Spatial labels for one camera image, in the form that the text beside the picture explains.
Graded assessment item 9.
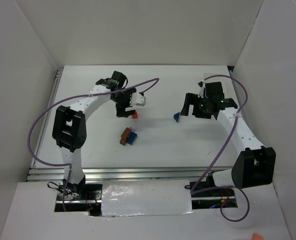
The aluminium frame rail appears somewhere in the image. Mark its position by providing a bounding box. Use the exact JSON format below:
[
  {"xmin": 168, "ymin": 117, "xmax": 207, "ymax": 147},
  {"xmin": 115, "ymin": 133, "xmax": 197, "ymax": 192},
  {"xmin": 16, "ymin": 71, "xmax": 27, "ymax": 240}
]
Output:
[{"xmin": 26, "ymin": 67, "xmax": 266, "ymax": 180}]

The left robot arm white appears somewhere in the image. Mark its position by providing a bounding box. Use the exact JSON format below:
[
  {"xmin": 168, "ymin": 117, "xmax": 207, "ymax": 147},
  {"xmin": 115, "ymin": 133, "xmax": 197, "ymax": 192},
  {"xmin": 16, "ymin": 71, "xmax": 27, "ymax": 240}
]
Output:
[{"xmin": 52, "ymin": 71, "xmax": 137, "ymax": 197}]

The blue triangular wood block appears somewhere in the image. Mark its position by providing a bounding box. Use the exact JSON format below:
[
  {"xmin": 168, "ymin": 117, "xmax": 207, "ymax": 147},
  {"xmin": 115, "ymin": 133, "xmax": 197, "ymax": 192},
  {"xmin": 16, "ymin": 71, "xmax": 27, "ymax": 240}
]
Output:
[{"xmin": 173, "ymin": 112, "xmax": 181, "ymax": 123}]

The orange-red wood cube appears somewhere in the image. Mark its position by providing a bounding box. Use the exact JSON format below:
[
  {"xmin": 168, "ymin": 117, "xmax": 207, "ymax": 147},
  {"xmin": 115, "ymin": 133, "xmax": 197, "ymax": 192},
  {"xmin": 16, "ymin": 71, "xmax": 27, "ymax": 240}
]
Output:
[{"xmin": 132, "ymin": 112, "xmax": 138, "ymax": 119}]

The orange object at edge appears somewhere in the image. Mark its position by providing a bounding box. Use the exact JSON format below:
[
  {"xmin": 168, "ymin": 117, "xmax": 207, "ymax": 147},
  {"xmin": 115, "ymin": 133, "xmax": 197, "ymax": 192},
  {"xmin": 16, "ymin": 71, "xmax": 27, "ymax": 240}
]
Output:
[{"xmin": 251, "ymin": 233, "xmax": 264, "ymax": 240}]

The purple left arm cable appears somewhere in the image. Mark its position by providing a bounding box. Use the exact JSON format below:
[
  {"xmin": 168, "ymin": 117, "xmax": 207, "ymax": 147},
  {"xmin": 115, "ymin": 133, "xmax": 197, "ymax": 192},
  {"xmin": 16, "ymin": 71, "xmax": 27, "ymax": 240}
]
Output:
[{"xmin": 27, "ymin": 77, "xmax": 160, "ymax": 213}]

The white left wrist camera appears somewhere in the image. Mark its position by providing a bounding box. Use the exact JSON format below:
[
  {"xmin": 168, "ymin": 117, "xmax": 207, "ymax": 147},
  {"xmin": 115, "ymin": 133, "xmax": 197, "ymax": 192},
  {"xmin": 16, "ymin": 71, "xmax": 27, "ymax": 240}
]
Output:
[{"xmin": 129, "ymin": 92, "xmax": 146, "ymax": 107}]

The blue notched wood block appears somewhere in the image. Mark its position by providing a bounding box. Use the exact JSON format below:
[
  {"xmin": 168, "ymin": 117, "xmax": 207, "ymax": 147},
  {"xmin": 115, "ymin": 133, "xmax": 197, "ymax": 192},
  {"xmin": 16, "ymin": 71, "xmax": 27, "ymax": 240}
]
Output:
[{"xmin": 126, "ymin": 132, "xmax": 138, "ymax": 145}]

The brown arch wood block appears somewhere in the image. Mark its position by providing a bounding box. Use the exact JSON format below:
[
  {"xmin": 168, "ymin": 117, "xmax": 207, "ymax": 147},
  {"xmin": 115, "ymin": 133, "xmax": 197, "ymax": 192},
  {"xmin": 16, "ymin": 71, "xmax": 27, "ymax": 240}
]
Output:
[{"xmin": 119, "ymin": 127, "xmax": 132, "ymax": 146}]

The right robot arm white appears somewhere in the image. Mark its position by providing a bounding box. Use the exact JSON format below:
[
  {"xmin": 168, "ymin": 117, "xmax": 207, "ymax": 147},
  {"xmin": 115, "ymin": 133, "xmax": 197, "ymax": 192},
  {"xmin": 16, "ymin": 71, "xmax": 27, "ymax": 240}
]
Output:
[{"xmin": 180, "ymin": 82, "xmax": 276, "ymax": 189}]

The silver foil tape sheet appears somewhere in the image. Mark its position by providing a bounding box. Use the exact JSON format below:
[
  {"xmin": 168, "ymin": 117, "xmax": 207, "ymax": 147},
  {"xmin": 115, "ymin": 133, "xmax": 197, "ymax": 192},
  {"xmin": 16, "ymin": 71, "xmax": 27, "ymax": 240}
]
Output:
[{"xmin": 101, "ymin": 179, "xmax": 193, "ymax": 217}]

